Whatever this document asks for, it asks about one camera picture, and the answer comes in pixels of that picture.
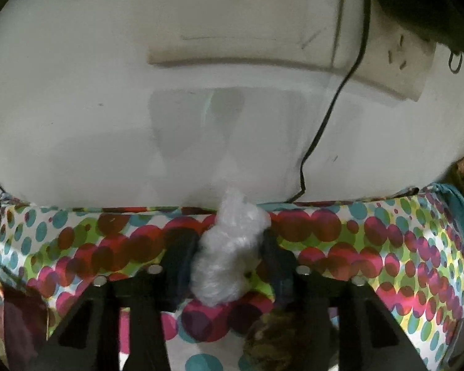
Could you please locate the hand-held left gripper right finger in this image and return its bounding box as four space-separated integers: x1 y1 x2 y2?
255 232 430 371

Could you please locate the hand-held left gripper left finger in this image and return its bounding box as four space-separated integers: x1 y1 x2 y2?
35 232 202 371

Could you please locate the clear plastic bag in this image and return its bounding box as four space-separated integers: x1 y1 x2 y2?
189 187 272 305

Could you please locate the polka dot tablecloth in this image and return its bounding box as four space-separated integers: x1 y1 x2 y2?
0 183 464 371

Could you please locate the teal cloth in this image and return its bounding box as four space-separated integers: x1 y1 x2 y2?
421 183 464 244

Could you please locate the black power adapter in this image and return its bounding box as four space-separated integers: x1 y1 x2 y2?
375 0 464 53

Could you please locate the thin black adapter cable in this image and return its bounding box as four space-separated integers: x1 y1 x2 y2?
286 0 376 205

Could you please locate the white wall socket plate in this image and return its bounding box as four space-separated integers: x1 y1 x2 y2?
133 0 345 73
333 0 437 103

